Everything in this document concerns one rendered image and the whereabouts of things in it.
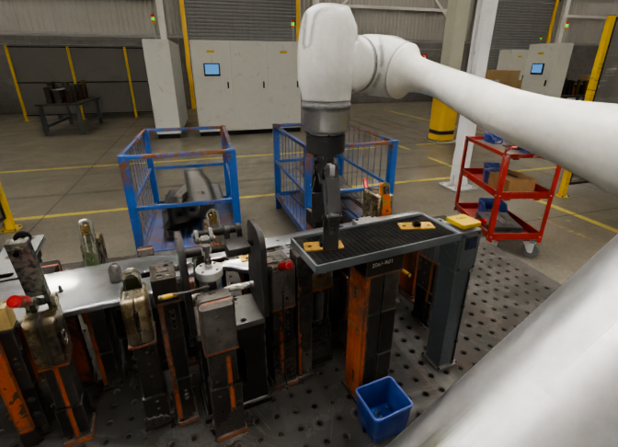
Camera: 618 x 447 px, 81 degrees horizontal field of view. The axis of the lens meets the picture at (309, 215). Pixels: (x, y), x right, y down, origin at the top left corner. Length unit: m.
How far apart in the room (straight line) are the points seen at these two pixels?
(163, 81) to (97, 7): 6.87
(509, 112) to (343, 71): 0.28
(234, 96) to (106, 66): 5.16
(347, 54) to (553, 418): 0.56
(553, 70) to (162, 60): 9.05
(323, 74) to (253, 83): 8.20
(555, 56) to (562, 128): 10.66
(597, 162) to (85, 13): 15.14
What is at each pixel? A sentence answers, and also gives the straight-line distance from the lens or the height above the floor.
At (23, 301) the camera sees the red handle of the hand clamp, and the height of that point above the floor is 1.14.
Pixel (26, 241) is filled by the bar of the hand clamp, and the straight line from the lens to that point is 0.87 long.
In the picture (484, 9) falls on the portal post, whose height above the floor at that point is 2.08.
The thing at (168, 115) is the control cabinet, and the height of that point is 0.50.
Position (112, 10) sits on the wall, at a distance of 15.16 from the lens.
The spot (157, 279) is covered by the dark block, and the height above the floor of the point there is 1.12.
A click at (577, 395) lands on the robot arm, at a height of 1.37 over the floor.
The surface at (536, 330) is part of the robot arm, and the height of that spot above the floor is 1.38.
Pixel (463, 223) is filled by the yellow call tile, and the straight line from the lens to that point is 0.97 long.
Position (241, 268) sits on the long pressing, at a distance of 1.03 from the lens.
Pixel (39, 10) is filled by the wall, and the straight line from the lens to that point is 15.61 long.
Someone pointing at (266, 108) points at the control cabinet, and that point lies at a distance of 8.93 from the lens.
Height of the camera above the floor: 1.52
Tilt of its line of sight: 23 degrees down
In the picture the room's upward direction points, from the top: straight up
